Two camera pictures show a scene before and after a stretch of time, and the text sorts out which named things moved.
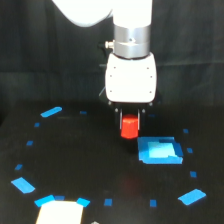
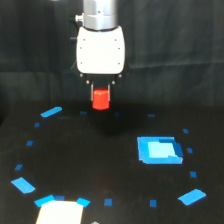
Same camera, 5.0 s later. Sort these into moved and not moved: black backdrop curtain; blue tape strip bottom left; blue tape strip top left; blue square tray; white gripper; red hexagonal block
Moved: white gripper; red hexagonal block
Not moved: black backdrop curtain; blue square tray; blue tape strip top left; blue tape strip bottom left
